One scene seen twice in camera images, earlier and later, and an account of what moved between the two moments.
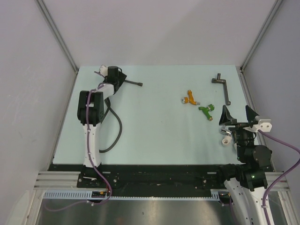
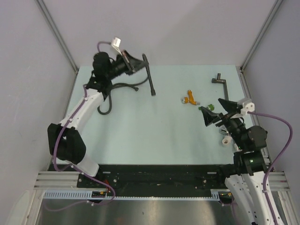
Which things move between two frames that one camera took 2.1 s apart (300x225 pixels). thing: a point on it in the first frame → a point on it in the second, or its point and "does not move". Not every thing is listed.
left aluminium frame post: (57, 35) does not move
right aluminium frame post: (275, 5) does not move
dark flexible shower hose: (109, 109) → (149, 78)
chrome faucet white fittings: (226, 141) does not move
